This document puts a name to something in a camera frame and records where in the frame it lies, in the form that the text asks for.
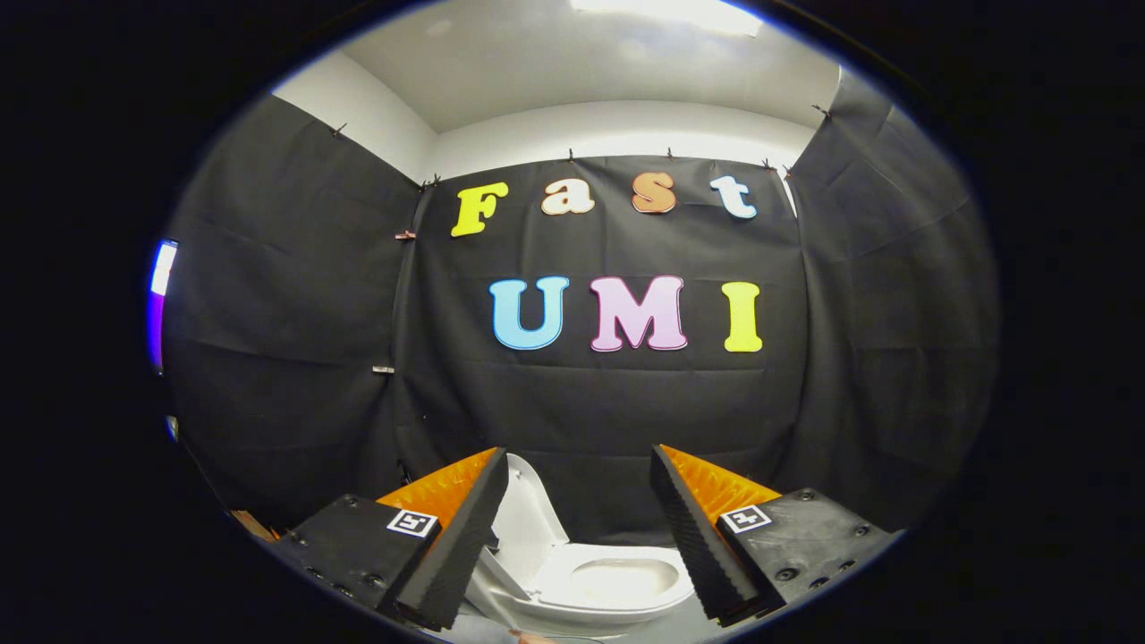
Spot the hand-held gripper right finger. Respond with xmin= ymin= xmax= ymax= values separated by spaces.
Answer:
xmin=650 ymin=445 xmax=900 ymax=629

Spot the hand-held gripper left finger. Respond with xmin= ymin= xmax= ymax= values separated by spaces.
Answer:
xmin=268 ymin=445 xmax=511 ymax=632

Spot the white ceramic toilet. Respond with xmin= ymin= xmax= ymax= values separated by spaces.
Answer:
xmin=463 ymin=544 xmax=697 ymax=639

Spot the white toilet seat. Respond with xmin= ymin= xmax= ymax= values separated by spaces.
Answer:
xmin=535 ymin=541 xmax=696 ymax=620

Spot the black backdrop cloth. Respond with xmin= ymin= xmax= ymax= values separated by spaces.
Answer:
xmin=161 ymin=70 xmax=1001 ymax=548

